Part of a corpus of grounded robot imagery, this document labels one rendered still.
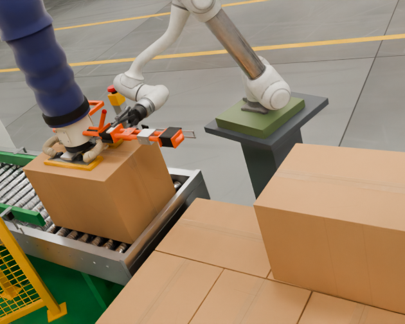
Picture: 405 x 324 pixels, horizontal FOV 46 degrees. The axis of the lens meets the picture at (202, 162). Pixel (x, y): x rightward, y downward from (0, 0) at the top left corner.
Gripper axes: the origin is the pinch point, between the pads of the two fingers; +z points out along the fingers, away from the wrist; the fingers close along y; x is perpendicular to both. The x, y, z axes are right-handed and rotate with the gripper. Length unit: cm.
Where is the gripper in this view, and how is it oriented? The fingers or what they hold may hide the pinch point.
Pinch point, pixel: (114, 133)
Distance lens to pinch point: 224.5
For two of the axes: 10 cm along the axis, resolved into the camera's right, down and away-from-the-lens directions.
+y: 2.6, 8.1, 5.2
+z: -5.0, 5.7, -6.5
